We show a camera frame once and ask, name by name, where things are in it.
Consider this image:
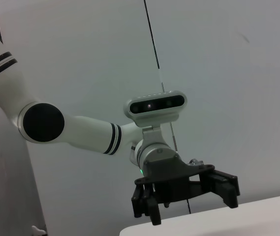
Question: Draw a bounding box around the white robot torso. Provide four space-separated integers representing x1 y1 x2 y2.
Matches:
0 93 47 236

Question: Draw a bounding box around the silver camera mount bracket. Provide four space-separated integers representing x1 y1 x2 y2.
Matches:
141 125 170 148

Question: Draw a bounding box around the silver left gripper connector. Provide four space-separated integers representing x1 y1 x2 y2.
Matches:
188 158 204 169

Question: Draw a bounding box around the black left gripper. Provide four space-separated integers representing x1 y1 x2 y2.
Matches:
131 157 241 226

